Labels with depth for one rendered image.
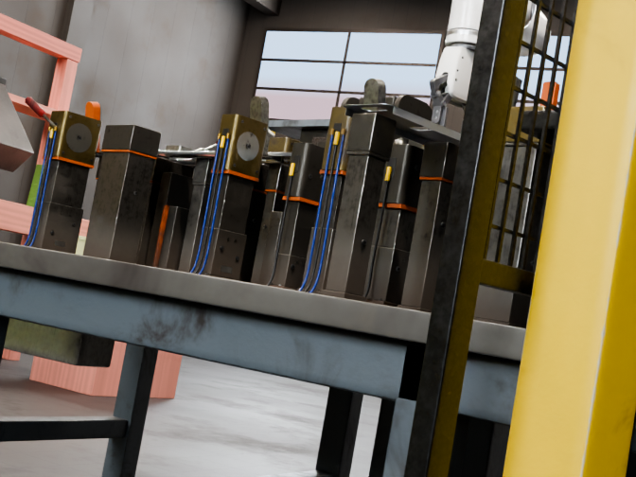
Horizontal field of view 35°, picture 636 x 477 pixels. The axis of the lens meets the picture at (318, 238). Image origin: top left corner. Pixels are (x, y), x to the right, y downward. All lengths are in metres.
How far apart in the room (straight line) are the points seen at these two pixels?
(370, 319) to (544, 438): 0.29
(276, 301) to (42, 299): 0.46
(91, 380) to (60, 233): 3.41
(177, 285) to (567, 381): 0.60
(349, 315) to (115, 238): 1.13
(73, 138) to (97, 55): 9.73
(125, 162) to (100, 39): 9.99
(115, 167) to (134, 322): 0.90
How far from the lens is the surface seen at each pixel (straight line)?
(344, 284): 1.53
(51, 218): 2.59
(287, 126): 2.71
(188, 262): 2.38
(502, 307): 1.63
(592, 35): 1.21
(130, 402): 3.42
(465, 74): 1.97
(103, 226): 2.41
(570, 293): 1.14
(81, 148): 2.62
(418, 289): 1.66
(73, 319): 1.64
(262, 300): 1.39
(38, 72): 11.65
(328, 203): 1.81
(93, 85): 12.27
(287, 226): 1.94
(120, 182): 2.39
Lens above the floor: 0.67
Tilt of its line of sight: 4 degrees up
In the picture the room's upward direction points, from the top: 10 degrees clockwise
